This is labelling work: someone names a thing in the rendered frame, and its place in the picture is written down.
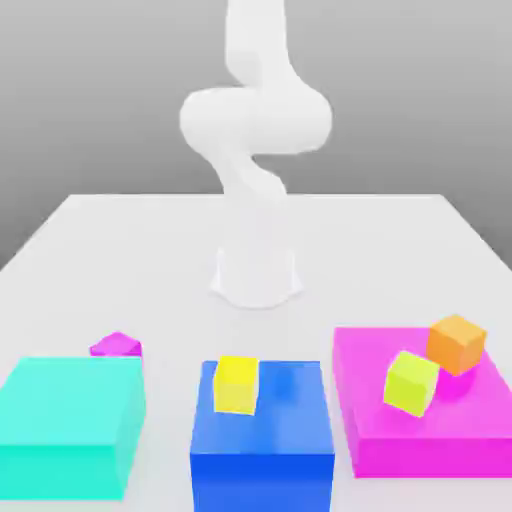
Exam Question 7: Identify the small yellow cube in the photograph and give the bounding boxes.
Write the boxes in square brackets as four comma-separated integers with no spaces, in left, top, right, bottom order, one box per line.
[212,355,260,416]

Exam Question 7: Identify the small magenta cube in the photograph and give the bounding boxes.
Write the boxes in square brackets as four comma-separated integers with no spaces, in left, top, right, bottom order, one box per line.
[88,330,144,358]

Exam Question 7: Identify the small lime cube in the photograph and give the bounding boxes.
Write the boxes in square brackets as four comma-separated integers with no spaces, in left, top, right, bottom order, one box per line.
[382,350,441,419]

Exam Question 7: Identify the small orange cube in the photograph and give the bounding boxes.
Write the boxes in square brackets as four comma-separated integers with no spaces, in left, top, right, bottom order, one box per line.
[425,314,488,377]

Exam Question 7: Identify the large blue box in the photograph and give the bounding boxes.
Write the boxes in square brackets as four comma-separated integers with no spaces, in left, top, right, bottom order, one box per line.
[189,360,336,512]

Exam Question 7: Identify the large cyan box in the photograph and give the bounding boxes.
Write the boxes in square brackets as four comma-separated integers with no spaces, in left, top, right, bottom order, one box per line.
[0,356,147,502]

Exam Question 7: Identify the large magenta box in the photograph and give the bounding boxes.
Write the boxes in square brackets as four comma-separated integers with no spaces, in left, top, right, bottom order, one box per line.
[332,326,512,479]

